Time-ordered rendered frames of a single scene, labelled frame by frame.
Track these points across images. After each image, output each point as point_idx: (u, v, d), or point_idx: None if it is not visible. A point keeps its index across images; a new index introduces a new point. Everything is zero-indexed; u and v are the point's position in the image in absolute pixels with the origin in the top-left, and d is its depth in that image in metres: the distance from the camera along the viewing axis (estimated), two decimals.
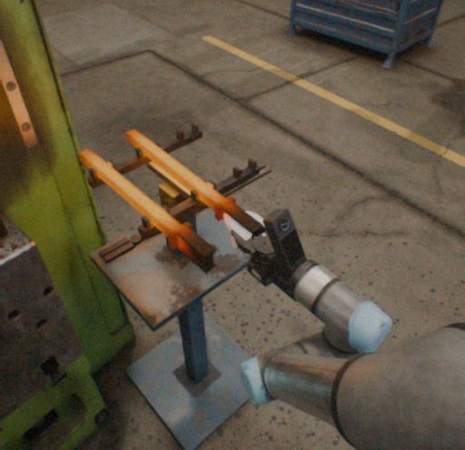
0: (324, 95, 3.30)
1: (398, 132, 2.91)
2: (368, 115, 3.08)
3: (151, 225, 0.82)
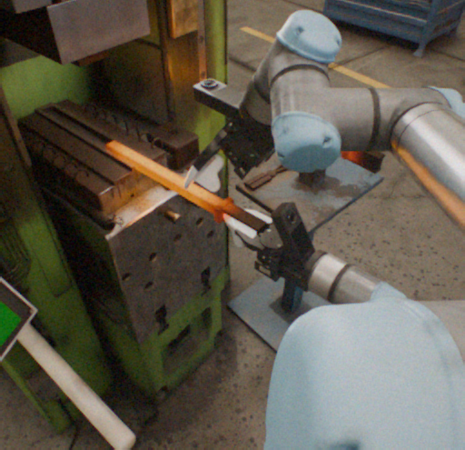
0: (363, 80, 3.55)
1: None
2: None
3: None
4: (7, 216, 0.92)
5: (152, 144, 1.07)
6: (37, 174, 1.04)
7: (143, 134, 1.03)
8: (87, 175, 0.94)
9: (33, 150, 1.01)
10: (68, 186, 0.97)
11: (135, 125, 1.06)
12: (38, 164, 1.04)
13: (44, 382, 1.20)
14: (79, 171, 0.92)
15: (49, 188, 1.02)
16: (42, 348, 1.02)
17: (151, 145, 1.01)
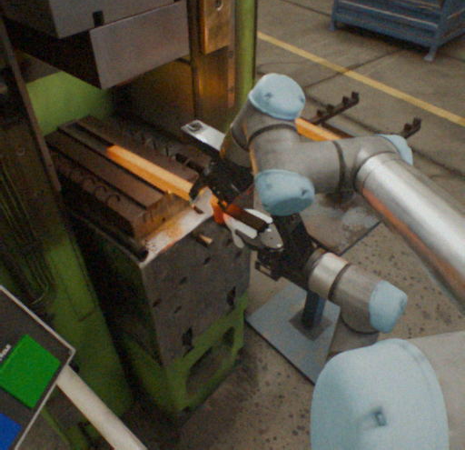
0: (374, 85, 3.51)
1: (450, 118, 3.12)
2: (419, 103, 3.29)
3: None
4: (35, 244, 0.88)
5: (182, 164, 1.03)
6: (64, 195, 0.99)
7: (173, 155, 0.99)
8: (118, 200, 0.90)
9: (59, 172, 0.97)
10: (97, 211, 0.93)
11: (165, 145, 1.02)
12: (64, 185, 1.00)
13: (66, 408, 1.16)
14: (111, 195, 0.88)
15: (76, 211, 0.98)
16: (69, 378, 0.98)
17: (183, 167, 0.97)
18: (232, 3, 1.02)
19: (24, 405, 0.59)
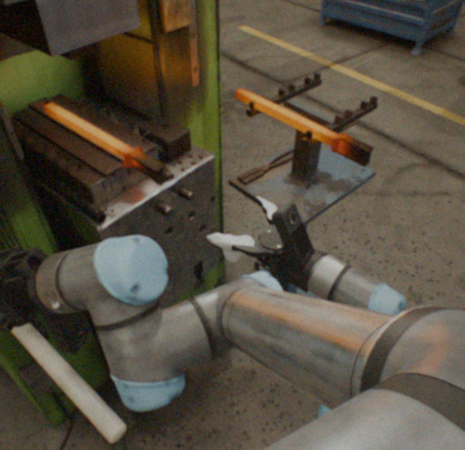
0: (361, 78, 3.56)
1: (432, 110, 3.17)
2: (403, 95, 3.34)
3: (313, 137, 1.08)
4: (0, 208, 0.93)
5: None
6: (31, 166, 1.05)
7: (134, 127, 1.04)
8: (79, 168, 0.95)
9: (25, 144, 1.02)
10: (60, 179, 0.98)
11: (127, 119, 1.07)
12: (31, 157, 1.05)
13: (37, 375, 1.21)
14: (71, 163, 0.93)
15: (42, 181, 1.03)
16: (34, 339, 1.03)
17: (143, 139, 1.02)
18: None
19: None
